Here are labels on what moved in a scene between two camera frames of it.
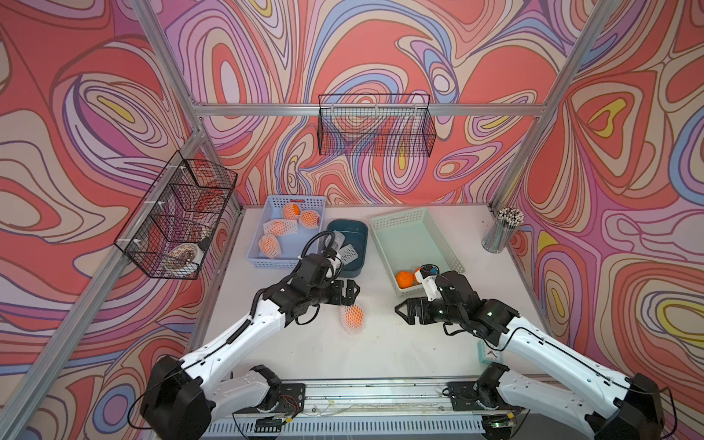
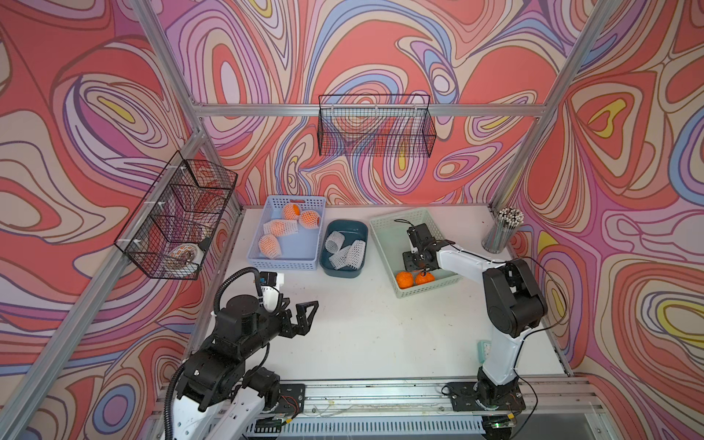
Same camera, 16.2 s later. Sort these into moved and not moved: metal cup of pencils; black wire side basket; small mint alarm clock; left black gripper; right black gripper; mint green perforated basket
Moved: left black gripper; right black gripper
Not moved: small mint alarm clock; metal cup of pencils; mint green perforated basket; black wire side basket
